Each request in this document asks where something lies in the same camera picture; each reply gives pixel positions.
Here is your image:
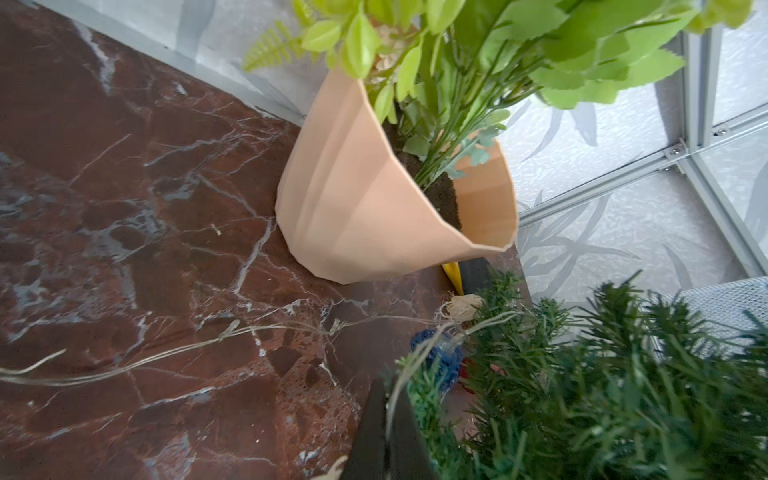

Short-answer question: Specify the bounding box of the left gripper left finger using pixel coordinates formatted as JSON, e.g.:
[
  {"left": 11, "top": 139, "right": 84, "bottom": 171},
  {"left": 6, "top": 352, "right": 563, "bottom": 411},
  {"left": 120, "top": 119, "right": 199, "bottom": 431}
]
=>
[{"left": 340, "top": 379, "right": 387, "bottom": 480}]

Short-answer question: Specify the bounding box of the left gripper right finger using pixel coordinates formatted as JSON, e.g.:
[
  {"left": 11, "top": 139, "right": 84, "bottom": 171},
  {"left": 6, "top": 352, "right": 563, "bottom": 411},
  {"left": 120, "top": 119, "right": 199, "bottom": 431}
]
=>
[{"left": 389, "top": 390, "right": 438, "bottom": 480}]

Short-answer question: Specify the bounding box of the small green christmas tree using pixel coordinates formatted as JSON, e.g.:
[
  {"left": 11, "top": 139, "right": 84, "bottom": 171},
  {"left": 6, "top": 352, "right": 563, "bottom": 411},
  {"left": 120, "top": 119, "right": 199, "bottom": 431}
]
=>
[{"left": 399, "top": 272, "right": 767, "bottom": 479}]

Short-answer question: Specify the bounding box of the black work glove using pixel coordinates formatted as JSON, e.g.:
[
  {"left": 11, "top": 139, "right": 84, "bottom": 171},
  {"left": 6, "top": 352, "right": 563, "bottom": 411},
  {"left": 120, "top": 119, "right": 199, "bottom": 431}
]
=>
[{"left": 442, "top": 258, "right": 494, "bottom": 295}]

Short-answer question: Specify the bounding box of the potted white flower plant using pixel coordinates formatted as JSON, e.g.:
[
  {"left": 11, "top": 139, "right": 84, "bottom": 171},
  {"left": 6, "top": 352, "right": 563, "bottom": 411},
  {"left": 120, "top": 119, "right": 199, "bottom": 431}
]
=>
[{"left": 243, "top": 1, "right": 753, "bottom": 284}]

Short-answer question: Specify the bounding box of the white wire mesh basket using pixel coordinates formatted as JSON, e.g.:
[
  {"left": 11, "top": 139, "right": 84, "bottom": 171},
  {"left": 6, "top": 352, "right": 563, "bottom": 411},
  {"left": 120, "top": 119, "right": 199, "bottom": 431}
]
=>
[{"left": 663, "top": 276, "right": 767, "bottom": 355}]

